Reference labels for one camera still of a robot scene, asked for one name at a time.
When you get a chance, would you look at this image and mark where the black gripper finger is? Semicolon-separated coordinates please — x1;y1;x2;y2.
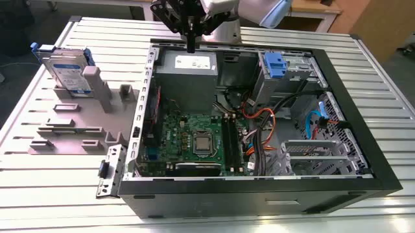
191;13;240;53
149;0;192;53

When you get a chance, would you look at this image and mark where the hard disk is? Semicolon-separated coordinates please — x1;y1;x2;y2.
29;42;95;99

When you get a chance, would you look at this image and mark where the blue data wire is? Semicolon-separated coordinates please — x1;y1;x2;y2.
306;100;326;141

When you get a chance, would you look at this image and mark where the orange power wire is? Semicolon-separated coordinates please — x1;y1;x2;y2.
319;117;354;130

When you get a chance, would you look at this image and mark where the metal disk bay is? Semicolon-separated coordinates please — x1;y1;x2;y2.
280;139;372;175

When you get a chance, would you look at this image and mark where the blue drive latch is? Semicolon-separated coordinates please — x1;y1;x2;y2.
264;52;288;79

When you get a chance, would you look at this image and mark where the grey power supply unit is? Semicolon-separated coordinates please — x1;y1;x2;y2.
152;50;219;115

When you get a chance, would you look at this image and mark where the metal optical drive cage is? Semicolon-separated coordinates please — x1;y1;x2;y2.
252;50;327;105

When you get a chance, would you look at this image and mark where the green motherboard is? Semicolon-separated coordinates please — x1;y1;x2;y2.
139;113;256;177

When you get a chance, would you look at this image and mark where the CPU socket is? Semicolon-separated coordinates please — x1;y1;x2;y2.
189;130;219;160

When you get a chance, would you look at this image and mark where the grey parts rack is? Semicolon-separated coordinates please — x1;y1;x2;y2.
27;67;141;156

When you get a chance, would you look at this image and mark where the black RAM slot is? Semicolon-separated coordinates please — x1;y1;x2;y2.
221;114;235;173
230;114;244;173

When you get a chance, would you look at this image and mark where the silver CPU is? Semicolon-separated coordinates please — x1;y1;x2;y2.
193;135;215;150

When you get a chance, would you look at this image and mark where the wooden cabinet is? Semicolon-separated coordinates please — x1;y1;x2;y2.
327;0;415;65

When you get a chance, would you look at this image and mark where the green RAM stick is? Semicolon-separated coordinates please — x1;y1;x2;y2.
52;129;89;135

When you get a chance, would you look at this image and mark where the black graphics card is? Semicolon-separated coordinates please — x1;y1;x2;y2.
164;161;223;177

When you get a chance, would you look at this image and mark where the black open PC case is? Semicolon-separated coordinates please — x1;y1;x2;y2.
116;37;403;218

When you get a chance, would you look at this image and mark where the wooden desk white frame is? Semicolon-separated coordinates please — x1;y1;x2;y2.
129;0;344;33

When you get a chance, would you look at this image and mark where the thick black cable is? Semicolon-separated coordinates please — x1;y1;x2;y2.
272;89;326;110

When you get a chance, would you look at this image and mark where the orange wire loop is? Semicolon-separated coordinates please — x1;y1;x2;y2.
242;108;276;136

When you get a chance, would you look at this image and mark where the black cable bundle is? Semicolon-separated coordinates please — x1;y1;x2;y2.
252;111;276;176

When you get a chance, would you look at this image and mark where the metal card retainer bracket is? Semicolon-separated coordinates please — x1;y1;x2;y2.
95;143;128;200

